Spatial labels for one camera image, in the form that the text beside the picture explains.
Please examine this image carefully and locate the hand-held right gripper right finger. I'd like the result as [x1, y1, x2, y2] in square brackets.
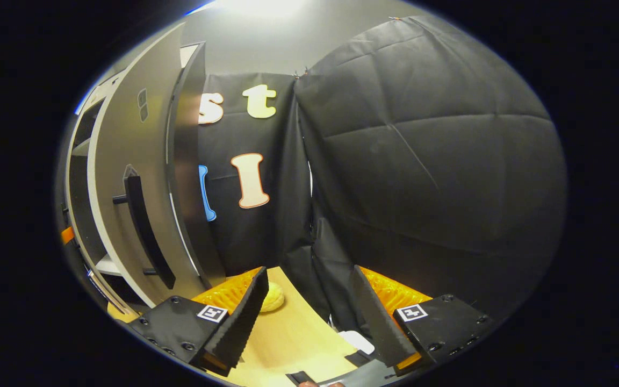
[351, 264, 495, 377]

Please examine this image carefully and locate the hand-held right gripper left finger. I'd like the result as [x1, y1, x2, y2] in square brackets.
[127, 266, 270, 377]

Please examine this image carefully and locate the black door handle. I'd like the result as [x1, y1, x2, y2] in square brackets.
[112, 166, 177, 290]

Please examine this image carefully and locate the white cabinet door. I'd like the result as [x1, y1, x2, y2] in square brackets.
[87, 21, 208, 308]

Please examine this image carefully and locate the white double-door shoe cabinet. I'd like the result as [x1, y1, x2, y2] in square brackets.
[62, 21, 228, 318]

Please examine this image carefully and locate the small white card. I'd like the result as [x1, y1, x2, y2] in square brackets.
[338, 330, 376, 356]

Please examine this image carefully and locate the yellow round lumpy object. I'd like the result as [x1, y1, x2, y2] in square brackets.
[260, 282, 286, 313]

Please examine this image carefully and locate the black backdrop cloth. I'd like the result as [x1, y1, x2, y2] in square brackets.
[197, 15, 567, 345]

